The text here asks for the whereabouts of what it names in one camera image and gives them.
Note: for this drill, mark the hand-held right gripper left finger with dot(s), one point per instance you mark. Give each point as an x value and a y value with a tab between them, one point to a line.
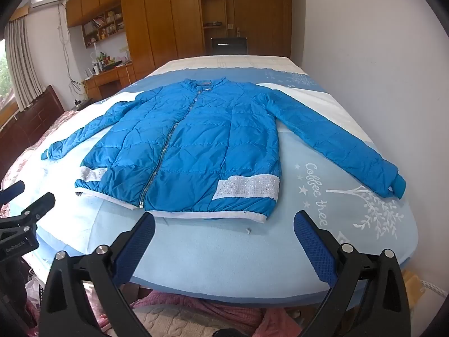
135	249

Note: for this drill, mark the blue quilted jacket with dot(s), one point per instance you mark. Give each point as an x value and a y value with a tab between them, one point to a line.
210	140

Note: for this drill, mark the blue and white striped bed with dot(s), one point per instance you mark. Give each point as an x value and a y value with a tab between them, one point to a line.
210	252

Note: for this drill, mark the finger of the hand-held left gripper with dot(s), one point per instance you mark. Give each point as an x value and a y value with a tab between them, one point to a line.
12	191
38	207

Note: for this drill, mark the beige curtain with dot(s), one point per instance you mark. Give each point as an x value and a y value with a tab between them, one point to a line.
26	59

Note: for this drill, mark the wooden wardrobe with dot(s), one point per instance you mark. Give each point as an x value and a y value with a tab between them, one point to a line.
161	17

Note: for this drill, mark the dark wooden headboard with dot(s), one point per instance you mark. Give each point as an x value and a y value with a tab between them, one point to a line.
31	119

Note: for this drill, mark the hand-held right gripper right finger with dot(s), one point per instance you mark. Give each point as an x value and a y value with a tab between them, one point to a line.
314	245

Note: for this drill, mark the window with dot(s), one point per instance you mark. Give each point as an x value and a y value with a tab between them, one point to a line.
5	77

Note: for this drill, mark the wooden desk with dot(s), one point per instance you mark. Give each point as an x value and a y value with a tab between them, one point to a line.
112	77

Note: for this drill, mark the wooden shelf with books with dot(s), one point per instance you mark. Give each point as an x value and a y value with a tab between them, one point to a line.
105	28

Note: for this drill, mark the black chair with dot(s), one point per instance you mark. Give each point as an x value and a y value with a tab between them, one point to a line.
228	46

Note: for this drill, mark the pink knitted cloth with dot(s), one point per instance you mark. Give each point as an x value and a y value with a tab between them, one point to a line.
210	317

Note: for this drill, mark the white plastic bag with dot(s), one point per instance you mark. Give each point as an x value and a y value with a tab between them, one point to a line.
34	289

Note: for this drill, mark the pink floral quilt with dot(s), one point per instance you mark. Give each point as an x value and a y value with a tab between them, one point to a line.
52	126

